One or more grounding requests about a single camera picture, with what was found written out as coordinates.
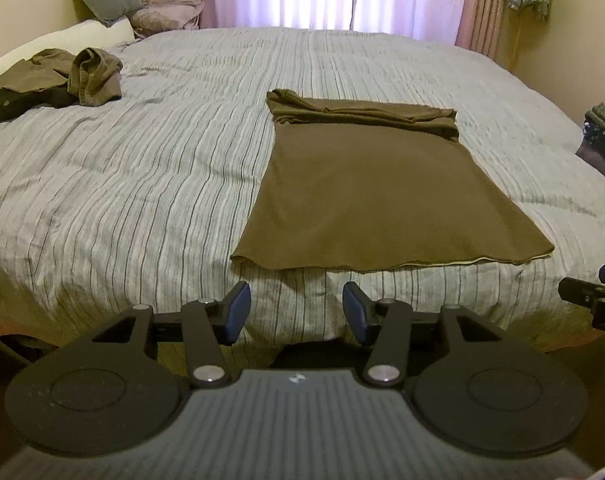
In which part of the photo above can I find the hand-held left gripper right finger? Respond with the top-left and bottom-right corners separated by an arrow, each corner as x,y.
342,281 -> 504,389

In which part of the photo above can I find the brown sweater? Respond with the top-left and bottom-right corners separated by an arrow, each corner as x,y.
229,88 -> 556,274

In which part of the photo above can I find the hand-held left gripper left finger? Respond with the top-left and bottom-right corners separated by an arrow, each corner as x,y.
90,280 -> 254,389

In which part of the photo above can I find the dark cloth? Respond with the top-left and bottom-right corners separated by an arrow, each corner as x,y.
0,85 -> 77,134

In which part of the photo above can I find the olive crumpled garment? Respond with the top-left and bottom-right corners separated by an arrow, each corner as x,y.
0,47 -> 124,107

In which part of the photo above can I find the bed with striped cover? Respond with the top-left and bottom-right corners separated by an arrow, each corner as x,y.
0,27 -> 605,357

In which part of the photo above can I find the mauve folded garment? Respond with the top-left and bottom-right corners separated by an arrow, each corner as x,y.
575,143 -> 605,186

